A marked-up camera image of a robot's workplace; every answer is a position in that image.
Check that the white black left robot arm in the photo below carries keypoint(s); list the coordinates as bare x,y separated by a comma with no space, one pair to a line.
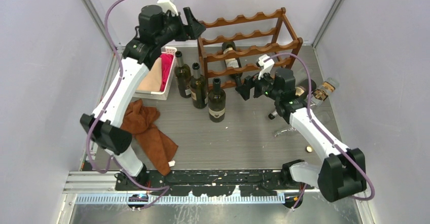
157,26

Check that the pink folded cloth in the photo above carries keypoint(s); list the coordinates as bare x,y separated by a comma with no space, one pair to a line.
166,61

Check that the gold bottle cap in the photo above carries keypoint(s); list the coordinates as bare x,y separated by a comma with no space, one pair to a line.
309,149

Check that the brown towel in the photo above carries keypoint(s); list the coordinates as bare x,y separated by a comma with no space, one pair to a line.
139,120

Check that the peach folded cloth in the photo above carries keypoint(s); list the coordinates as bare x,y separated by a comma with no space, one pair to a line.
152,82

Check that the brown wooden wine rack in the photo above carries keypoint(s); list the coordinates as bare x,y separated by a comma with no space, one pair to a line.
271,47

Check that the clear lying bottle upper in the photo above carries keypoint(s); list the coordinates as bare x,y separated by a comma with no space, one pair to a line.
300,75

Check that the clear bottle brown label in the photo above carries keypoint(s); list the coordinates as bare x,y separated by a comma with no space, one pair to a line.
323,91

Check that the clear lying bottle lower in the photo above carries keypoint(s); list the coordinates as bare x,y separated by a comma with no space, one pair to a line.
323,117

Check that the dark lying wine bottle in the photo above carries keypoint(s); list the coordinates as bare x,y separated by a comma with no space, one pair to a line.
302,90

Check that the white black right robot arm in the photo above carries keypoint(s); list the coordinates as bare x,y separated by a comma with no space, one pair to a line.
342,171

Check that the green bottle far left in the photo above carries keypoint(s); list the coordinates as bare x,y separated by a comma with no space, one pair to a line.
183,75

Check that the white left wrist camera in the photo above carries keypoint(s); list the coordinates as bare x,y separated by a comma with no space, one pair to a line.
168,5

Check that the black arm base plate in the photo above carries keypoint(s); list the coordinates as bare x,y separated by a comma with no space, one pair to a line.
216,182

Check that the dark bottle white label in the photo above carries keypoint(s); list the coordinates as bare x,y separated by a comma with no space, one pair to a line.
232,62

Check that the white plastic basket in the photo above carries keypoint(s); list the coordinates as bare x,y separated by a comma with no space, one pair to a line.
161,95

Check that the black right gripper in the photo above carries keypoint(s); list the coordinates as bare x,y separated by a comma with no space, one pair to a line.
250,81

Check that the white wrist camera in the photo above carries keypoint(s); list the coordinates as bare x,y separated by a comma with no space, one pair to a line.
168,5
265,63

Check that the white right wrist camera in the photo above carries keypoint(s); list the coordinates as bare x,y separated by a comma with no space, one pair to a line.
265,63

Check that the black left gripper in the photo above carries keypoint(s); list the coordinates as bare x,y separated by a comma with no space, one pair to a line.
189,32

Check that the clear lying bottle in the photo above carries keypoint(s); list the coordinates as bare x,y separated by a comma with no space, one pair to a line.
323,117
300,75

